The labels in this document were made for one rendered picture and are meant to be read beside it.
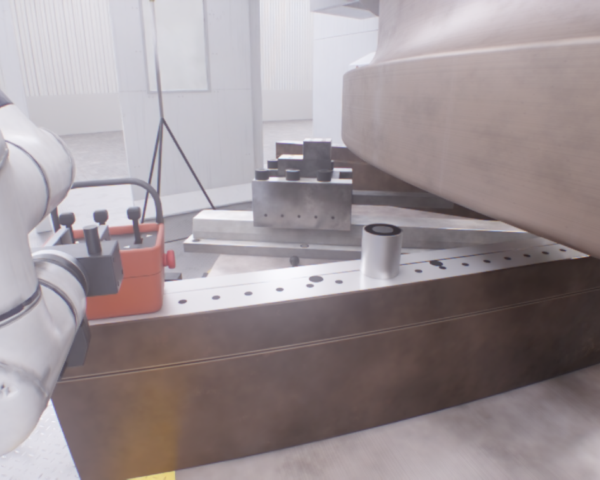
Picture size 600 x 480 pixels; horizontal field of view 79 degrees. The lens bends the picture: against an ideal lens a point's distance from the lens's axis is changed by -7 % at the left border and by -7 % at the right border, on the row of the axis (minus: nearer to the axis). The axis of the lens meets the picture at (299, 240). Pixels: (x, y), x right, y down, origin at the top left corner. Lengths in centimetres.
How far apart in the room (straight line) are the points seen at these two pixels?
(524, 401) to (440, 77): 83
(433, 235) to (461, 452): 110
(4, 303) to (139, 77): 341
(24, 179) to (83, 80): 1369
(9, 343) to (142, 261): 37
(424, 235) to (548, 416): 99
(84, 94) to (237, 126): 1033
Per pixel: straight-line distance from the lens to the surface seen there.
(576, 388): 130
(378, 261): 78
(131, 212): 70
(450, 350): 96
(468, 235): 191
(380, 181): 270
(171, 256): 71
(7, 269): 30
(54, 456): 152
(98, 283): 47
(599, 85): 59
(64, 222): 73
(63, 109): 1391
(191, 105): 378
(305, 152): 178
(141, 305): 70
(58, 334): 36
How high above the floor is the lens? 104
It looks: 21 degrees down
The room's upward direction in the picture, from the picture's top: straight up
